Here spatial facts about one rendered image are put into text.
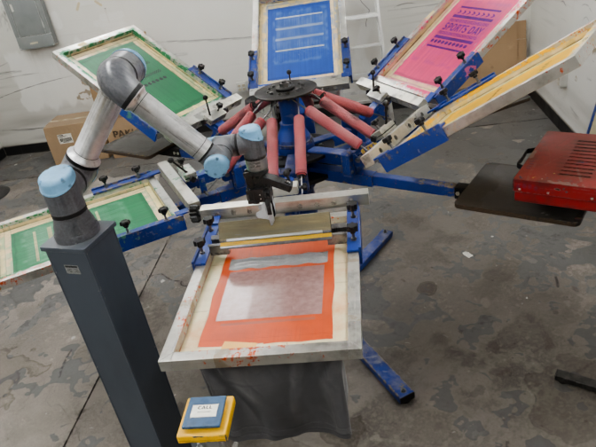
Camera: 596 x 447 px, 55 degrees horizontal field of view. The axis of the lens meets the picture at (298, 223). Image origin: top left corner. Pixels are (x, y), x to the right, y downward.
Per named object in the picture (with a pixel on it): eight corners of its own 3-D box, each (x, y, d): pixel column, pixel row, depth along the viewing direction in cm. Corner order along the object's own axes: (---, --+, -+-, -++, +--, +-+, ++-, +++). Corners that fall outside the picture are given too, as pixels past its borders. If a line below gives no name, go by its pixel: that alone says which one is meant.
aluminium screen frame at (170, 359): (363, 358, 159) (362, 348, 157) (160, 372, 167) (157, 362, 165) (357, 218, 227) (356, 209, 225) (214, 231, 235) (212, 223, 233)
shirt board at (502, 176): (599, 192, 232) (602, 174, 228) (577, 243, 205) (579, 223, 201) (320, 157, 306) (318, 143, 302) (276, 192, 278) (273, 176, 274)
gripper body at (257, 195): (251, 196, 208) (245, 166, 202) (275, 193, 207) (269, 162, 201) (248, 206, 202) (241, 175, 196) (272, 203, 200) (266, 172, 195)
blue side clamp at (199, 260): (208, 277, 209) (204, 261, 206) (195, 278, 210) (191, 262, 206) (223, 234, 235) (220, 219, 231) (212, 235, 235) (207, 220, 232)
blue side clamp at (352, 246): (363, 263, 201) (361, 247, 198) (348, 265, 202) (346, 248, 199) (361, 221, 227) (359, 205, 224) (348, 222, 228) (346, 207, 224)
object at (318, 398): (354, 440, 189) (339, 340, 168) (221, 446, 195) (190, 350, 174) (354, 433, 191) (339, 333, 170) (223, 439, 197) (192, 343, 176)
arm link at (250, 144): (237, 124, 195) (262, 121, 194) (243, 154, 200) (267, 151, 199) (234, 132, 188) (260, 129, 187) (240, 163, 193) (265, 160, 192)
